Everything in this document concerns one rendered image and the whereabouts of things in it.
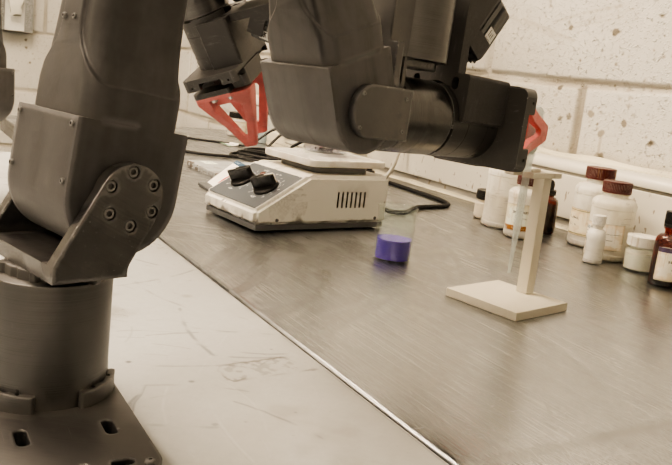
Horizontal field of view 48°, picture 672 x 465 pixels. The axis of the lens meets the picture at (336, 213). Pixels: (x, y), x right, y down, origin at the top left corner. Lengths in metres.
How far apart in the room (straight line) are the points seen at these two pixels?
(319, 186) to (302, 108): 0.43
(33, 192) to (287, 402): 0.18
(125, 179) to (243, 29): 0.48
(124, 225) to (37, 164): 0.05
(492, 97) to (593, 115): 0.65
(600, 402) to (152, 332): 0.31
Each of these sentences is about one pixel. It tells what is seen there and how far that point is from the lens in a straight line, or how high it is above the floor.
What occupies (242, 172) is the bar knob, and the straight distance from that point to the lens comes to 0.97.
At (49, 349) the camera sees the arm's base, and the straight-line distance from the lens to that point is 0.41.
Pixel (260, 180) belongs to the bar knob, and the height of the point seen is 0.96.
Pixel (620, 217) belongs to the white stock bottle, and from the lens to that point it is 1.01.
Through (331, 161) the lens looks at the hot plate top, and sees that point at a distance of 0.94.
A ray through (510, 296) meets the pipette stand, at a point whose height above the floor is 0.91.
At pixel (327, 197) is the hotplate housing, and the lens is 0.94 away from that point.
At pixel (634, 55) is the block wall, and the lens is 1.21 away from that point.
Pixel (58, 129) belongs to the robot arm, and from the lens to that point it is 0.39.
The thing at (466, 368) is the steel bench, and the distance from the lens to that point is 0.55.
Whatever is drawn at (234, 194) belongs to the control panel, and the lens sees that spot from 0.95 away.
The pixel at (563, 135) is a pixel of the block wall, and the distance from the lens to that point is 1.28.
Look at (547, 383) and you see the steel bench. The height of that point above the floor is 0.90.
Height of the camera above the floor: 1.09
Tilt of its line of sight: 10 degrees down
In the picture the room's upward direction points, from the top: 7 degrees clockwise
